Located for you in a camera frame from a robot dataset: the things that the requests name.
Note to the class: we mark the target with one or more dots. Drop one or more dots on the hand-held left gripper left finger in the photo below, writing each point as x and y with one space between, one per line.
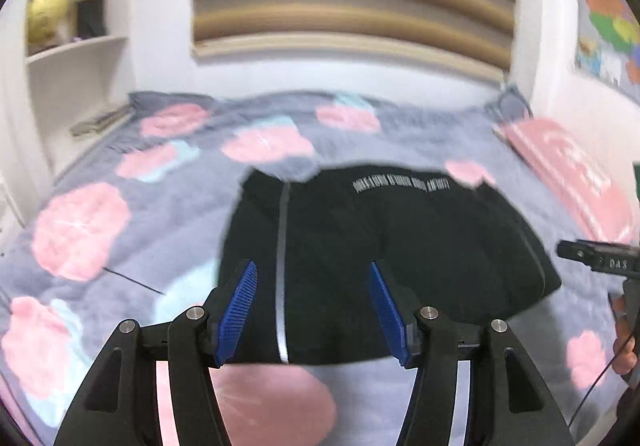
237 311

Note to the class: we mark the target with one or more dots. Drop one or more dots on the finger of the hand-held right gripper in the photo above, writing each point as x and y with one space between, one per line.
595 256

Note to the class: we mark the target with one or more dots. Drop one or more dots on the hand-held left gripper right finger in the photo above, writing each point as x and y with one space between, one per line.
387 311

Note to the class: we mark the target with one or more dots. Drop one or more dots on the black hooded jacket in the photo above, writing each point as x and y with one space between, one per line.
350 251

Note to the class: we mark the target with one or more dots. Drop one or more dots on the person's right hand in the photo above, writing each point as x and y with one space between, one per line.
627 348

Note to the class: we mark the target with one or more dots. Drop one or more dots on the pink pillow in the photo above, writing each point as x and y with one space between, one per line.
565 161

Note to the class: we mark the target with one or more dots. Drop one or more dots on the grey floral blanket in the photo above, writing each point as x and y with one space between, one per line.
150 206

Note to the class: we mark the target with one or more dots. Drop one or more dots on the grey pillow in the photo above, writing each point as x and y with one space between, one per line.
507 104

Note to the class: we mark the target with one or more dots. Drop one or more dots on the flat grey bedside object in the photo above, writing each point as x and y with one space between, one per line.
100 121

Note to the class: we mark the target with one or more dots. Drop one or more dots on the dark box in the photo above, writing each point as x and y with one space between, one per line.
91 17

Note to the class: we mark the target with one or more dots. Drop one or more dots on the yellow plush toy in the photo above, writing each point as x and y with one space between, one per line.
47 14

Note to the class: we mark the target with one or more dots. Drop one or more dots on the colourful wall map poster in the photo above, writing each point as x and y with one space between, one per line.
607 36

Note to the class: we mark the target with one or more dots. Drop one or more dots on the white wall shelf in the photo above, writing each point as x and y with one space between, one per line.
80 76

